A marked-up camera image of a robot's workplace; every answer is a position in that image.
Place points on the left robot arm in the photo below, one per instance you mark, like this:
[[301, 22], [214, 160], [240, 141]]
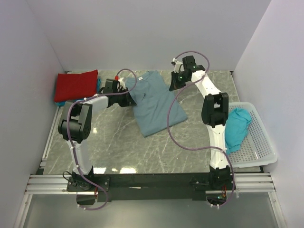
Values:
[[75, 127]]

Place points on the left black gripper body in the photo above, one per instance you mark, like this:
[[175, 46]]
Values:
[[123, 99]]

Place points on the white perforated plastic basket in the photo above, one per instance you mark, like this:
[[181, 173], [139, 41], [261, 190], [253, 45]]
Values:
[[256, 148]]

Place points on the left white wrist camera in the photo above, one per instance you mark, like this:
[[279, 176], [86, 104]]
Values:
[[121, 87]]

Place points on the teal folded t-shirt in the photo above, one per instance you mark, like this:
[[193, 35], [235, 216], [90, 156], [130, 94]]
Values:
[[98, 83]]

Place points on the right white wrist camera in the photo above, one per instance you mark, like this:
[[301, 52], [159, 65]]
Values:
[[178, 65]]

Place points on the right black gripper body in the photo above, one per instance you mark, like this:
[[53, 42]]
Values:
[[179, 80]]

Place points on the aluminium frame rail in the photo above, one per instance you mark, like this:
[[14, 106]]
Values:
[[56, 184]]

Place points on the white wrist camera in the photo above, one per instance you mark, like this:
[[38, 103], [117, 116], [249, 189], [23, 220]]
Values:
[[121, 87], [178, 65]]

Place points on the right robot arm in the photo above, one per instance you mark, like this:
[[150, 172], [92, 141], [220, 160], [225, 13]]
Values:
[[214, 115]]

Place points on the grey-blue t-shirt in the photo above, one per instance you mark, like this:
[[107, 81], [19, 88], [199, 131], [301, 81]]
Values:
[[153, 100]]

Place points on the crumpled teal t-shirt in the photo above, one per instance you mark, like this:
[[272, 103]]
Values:
[[236, 129]]

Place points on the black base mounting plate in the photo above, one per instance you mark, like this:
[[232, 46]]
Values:
[[166, 186]]

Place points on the red folded t-shirt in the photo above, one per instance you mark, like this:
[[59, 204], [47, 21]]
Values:
[[75, 86]]

